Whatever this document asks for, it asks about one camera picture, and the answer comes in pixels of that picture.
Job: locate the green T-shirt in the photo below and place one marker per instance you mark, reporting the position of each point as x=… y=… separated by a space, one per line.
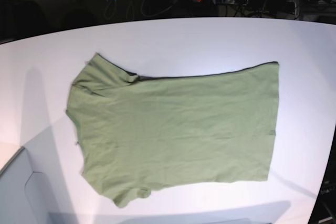
x=139 y=134

